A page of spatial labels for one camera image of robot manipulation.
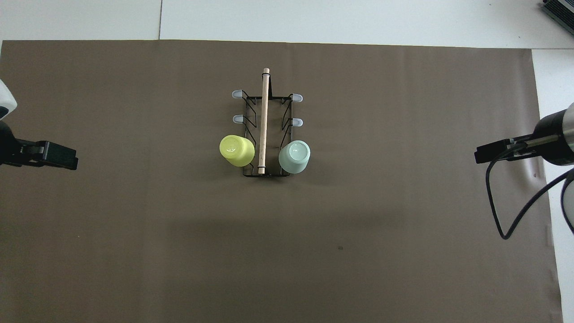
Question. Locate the pale green plastic cup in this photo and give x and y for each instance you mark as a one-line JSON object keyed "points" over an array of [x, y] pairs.
{"points": [[294, 157]]}

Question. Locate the yellow plastic cup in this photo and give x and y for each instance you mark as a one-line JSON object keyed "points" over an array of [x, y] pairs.
{"points": [[237, 150]]}

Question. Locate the brown paper table mat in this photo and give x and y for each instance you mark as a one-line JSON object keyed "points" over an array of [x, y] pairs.
{"points": [[134, 246]]}

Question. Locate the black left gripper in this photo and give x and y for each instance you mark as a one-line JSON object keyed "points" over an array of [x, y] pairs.
{"points": [[9, 150]]}

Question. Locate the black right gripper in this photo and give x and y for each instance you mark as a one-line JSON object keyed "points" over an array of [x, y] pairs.
{"points": [[552, 137]]}

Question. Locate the grey ribbed device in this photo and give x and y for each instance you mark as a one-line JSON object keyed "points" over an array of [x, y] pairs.
{"points": [[560, 11]]}

